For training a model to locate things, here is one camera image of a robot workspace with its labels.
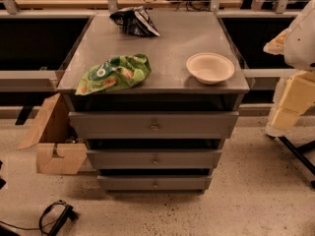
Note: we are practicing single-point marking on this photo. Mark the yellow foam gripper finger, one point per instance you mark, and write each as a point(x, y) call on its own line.
point(299, 95)

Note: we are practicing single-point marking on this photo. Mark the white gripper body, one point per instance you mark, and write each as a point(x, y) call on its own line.
point(301, 41)

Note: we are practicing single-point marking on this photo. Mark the grey bottom drawer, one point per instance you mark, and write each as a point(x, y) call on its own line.
point(154, 184)

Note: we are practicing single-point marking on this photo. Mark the grey drawer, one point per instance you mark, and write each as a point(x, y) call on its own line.
point(154, 125)
point(154, 158)
point(154, 184)

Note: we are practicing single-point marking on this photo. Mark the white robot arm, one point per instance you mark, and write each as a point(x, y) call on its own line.
point(297, 43)

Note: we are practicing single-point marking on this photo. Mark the grey drawer cabinet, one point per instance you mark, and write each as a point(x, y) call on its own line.
point(169, 88)

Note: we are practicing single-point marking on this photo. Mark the grey middle drawer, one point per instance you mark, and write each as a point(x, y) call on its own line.
point(154, 158)

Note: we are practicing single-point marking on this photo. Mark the grey top drawer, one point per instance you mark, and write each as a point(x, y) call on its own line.
point(154, 125)

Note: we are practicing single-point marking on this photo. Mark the black metal stand leg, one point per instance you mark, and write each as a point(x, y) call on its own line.
point(300, 151)

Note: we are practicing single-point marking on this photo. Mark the white paper bowl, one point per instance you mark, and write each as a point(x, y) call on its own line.
point(210, 68)

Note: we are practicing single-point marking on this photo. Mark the green chip bag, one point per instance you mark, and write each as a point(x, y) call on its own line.
point(117, 73)

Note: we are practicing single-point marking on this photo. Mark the dark blue chip bag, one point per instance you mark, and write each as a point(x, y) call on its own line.
point(135, 21)

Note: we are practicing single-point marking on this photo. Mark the brown cardboard box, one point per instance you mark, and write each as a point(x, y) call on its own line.
point(49, 132)

